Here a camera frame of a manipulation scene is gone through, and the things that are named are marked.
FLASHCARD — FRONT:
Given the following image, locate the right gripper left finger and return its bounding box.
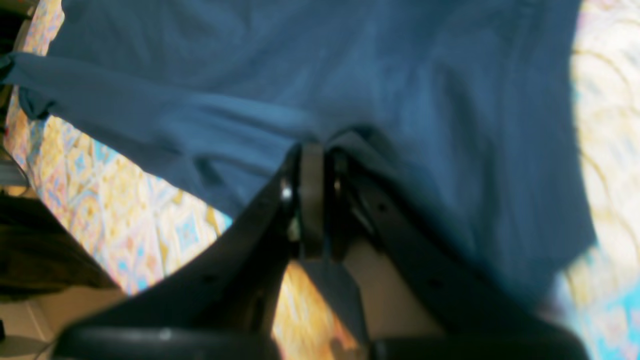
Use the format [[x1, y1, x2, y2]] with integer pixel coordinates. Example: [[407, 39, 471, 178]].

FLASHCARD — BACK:
[[52, 144, 326, 360]]

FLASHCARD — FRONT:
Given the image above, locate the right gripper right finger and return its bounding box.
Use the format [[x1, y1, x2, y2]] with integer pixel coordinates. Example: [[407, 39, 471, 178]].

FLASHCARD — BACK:
[[327, 150, 589, 360]]

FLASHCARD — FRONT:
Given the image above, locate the dark navy t-shirt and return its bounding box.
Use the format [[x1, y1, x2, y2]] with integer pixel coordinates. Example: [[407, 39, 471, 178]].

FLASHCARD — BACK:
[[0, 0, 599, 351]]

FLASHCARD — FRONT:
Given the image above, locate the patterned colourful tablecloth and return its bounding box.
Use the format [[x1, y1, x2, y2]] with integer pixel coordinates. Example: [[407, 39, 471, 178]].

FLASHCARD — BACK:
[[4, 0, 640, 360]]

